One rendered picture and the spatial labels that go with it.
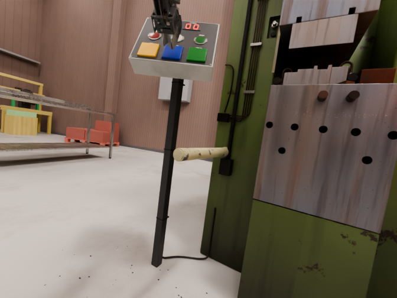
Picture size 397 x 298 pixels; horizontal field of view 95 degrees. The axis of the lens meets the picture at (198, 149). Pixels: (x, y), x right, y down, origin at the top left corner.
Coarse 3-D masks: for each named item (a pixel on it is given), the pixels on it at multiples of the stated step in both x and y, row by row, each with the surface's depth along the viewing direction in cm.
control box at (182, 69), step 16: (144, 32) 79; (192, 32) 80; (208, 32) 80; (160, 48) 75; (208, 48) 75; (144, 64) 74; (160, 64) 73; (176, 64) 72; (192, 64) 71; (208, 64) 71; (208, 80) 77
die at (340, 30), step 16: (352, 16) 62; (304, 32) 69; (320, 32) 66; (336, 32) 64; (352, 32) 62; (304, 48) 70; (320, 48) 68; (336, 48) 67; (304, 64) 83; (336, 64) 79
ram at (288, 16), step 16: (288, 0) 71; (304, 0) 68; (320, 0) 66; (336, 0) 64; (352, 0) 62; (368, 0) 60; (384, 0) 75; (288, 16) 71; (304, 16) 69; (320, 16) 66; (336, 16) 64; (368, 16) 62; (288, 32) 76; (288, 48) 89; (352, 48) 82; (288, 64) 107
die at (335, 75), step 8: (296, 72) 70; (304, 72) 69; (312, 72) 68; (320, 72) 66; (328, 72) 65; (336, 72) 64; (344, 72) 63; (288, 80) 71; (296, 80) 70; (304, 80) 69; (312, 80) 68; (320, 80) 66; (328, 80) 65; (336, 80) 64; (344, 80) 63
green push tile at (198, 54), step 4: (192, 48) 74; (196, 48) 74; (200, 48) 74; (204, 48) 74; (188, 52) 73; (192, 52) 73; (196, 52) 73; (200, 52) 73; (204, 52) 73; (188, 56) 72; (192, 56) 72; (196, 56) 72; (200, 56) 72; (204, 56) 72; (188, 60) 71; (192, 60) 71; (196, 60) 71; (200, 60) 71; (204, 60) 71
